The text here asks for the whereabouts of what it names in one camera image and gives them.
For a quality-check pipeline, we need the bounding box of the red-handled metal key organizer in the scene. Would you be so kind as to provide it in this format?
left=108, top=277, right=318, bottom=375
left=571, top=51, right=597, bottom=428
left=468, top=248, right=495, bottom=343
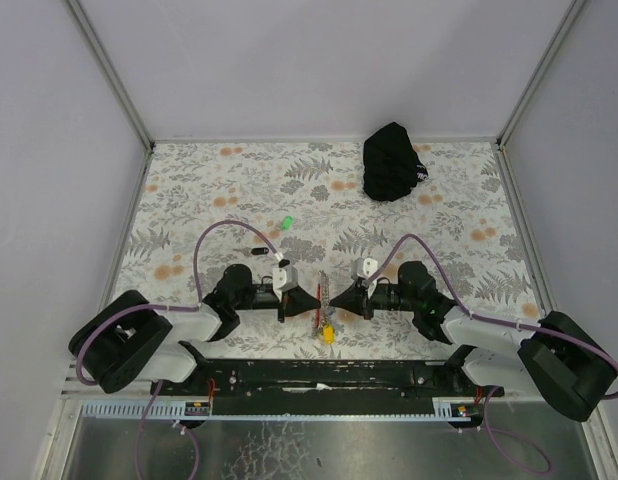
left=313, top=270, right=332, bottom=335

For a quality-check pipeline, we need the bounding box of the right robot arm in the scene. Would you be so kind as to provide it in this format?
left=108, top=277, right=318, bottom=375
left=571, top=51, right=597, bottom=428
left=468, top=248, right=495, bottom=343
left=329, top=259, right=618, bottom=422

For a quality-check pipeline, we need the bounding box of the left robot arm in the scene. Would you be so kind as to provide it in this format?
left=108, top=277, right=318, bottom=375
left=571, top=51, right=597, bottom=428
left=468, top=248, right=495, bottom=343
left=68, top=260, right=320, bottom=394

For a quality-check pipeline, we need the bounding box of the green key tag with key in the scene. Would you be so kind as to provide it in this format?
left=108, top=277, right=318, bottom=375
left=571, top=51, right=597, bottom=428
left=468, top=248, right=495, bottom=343
left=280, top=216, right=293, bottom=231

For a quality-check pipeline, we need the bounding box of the black folded cloth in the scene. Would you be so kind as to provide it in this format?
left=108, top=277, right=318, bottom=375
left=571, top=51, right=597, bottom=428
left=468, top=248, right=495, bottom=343
left=363, top=122, right=429, bottom=202

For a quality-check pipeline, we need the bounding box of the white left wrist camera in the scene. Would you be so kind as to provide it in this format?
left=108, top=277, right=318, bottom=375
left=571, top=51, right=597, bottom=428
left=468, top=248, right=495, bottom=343
left=272, top=259, right=298, bottom=296

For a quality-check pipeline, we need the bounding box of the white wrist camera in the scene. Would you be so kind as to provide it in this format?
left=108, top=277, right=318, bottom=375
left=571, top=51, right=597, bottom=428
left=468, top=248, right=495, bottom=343
left=351, top=257, right=379, bottom=285
left=272, top=259, right=298, bottom=296

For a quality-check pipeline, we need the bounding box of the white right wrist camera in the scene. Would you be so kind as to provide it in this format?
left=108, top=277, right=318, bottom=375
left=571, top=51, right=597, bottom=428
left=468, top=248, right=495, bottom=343
left=351, top=257, right=379, bottom=285

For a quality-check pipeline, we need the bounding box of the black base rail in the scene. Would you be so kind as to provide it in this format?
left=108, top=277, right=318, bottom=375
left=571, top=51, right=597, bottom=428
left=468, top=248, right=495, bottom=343
left=151, top=346, right=491, bottom=410

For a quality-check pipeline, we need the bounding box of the white slotted cable duct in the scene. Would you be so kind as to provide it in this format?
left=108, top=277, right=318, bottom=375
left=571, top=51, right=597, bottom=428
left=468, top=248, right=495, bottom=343
left=81, top=392, right=481, bottom=427

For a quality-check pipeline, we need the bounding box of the purple left floor cable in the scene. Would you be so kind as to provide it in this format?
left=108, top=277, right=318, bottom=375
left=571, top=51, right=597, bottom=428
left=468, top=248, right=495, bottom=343
left=136, top=382, right=200, bottom=480

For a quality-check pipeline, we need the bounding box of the purple floor cable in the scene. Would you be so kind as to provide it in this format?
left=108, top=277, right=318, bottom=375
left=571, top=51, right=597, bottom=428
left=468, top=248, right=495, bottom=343
left=458, top=382, right=552, bottom=474
left=136, top=382, right=200, bottom=480

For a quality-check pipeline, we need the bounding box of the purple right floor cable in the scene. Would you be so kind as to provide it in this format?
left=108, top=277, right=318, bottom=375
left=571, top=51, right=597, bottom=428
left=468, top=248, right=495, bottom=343
left=458, top=382, right=552, bottom=474

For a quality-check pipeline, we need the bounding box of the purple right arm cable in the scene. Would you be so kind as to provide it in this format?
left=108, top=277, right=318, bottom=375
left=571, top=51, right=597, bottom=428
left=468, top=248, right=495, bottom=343
left=366, top=233, right=618, bottom=399

